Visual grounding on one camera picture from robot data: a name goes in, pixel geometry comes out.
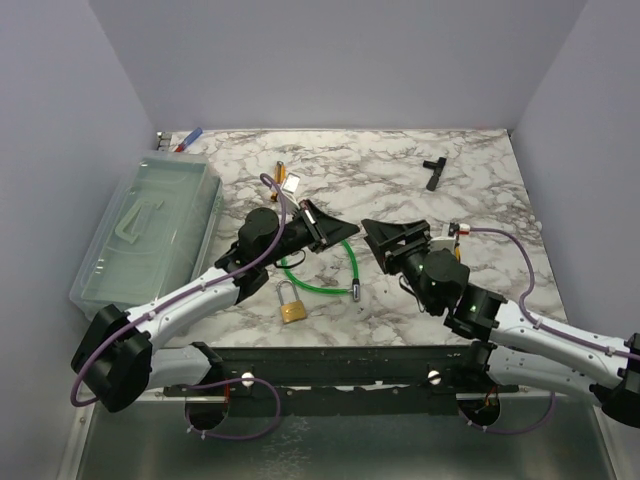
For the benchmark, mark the green cable lock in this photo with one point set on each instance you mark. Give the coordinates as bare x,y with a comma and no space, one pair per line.
329,286

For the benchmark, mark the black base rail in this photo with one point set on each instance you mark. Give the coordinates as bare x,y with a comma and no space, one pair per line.
346,381

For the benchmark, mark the black T-shaped tool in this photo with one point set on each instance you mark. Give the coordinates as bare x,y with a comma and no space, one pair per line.
437,168

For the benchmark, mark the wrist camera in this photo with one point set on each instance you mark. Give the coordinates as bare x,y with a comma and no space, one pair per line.
449,240
290,184

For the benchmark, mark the brass padlock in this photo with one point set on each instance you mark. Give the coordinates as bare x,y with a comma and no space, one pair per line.
294,310

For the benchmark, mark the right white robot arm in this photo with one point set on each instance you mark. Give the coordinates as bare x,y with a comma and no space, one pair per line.
512,346

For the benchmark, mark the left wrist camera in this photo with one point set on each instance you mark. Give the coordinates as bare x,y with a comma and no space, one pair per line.
290,184

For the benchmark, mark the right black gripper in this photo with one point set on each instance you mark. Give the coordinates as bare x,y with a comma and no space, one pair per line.
384,233

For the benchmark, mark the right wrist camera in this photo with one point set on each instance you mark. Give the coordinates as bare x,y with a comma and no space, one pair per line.
449,240

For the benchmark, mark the clear plastic storage box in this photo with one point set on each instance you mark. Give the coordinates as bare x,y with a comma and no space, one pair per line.
155,236

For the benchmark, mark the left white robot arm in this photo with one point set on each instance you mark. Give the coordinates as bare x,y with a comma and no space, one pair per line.
114,358

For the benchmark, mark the yellow utility knife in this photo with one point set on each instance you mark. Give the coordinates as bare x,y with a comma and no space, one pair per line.
279,176

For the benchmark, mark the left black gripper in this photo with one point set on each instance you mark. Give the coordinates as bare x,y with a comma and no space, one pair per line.
323,229

